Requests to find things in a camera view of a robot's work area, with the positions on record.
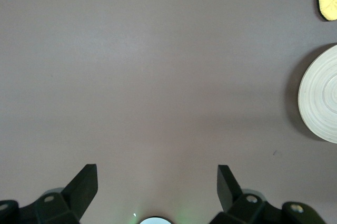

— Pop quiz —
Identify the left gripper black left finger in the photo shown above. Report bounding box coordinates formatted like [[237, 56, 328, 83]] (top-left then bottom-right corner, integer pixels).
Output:
[[0, 164, 98, 224]]

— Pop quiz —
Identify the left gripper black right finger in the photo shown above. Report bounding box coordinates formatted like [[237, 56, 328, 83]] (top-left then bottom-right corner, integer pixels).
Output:
[[209, 164, 327, 224]]

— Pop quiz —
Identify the round pale wooden plate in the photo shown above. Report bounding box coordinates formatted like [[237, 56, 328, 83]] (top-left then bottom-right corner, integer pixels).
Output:
[[298, 44, 337, 144]]

